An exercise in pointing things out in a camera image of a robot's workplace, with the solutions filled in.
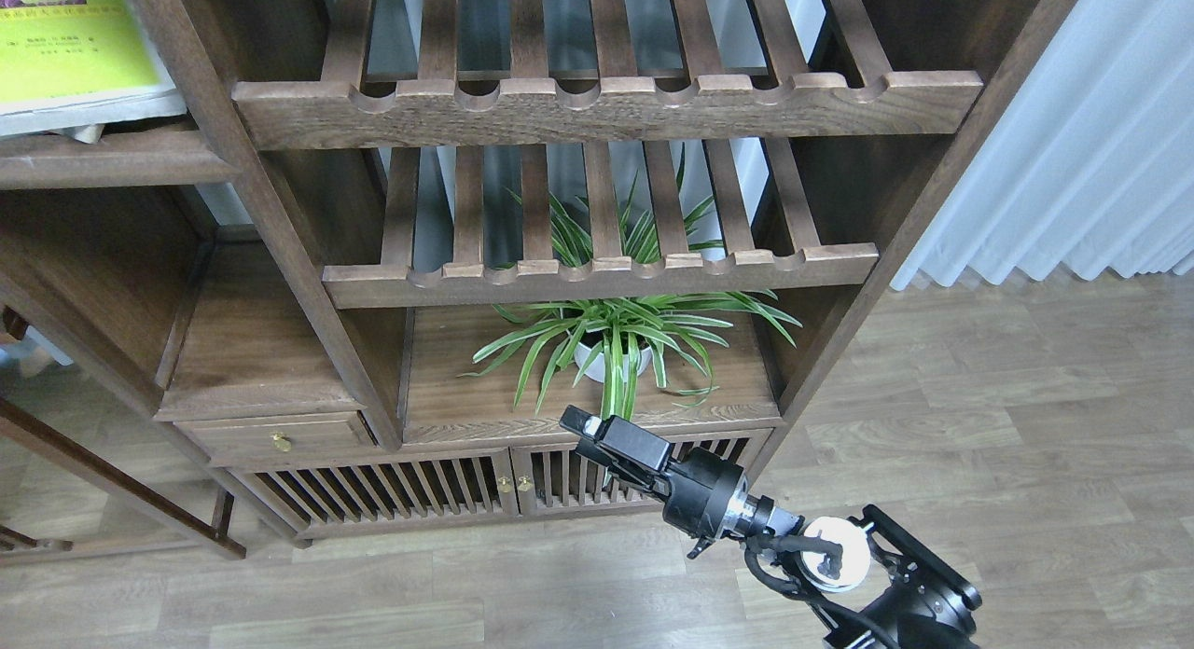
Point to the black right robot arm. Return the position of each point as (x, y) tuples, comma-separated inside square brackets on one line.
[(870, 582)]

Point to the white pleated curtain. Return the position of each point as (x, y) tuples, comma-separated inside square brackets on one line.
[(1089, 170)]

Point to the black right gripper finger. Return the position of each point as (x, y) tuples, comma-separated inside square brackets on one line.
[(626, 479), (616, 437)]

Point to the dark maroon thick book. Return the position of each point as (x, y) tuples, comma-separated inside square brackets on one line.
[(85, 134)]

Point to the yellow green paperback book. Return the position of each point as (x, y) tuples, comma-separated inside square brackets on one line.
[(77, 62)]

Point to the brass drawer knob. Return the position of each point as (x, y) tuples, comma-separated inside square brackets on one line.
[(281, 441)]

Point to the dark wooden bookshelf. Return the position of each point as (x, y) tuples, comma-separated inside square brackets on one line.
[(316, 246)]

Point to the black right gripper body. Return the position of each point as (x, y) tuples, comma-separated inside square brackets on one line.
[(702, 494)]

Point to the green spider plant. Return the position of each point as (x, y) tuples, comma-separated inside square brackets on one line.
[(545, 335)]

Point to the white plant pot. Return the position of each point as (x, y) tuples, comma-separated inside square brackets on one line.
[(589, 355)]

